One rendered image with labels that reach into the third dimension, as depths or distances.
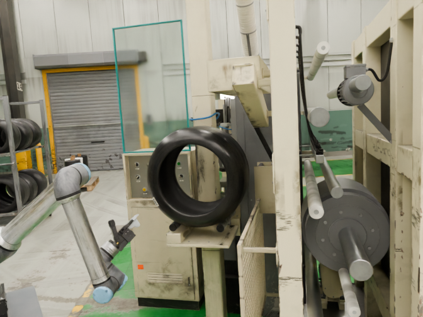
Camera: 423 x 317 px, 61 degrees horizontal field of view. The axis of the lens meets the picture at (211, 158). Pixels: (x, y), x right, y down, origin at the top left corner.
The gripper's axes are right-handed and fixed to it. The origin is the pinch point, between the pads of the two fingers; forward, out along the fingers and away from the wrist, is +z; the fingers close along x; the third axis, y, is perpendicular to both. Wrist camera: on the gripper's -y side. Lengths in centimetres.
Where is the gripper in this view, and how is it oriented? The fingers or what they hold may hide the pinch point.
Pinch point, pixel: (135, 215)
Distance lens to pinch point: 209.1
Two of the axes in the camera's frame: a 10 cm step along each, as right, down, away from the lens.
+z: 5.9, -6.8, 4.4
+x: 3.8, -2.5, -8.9
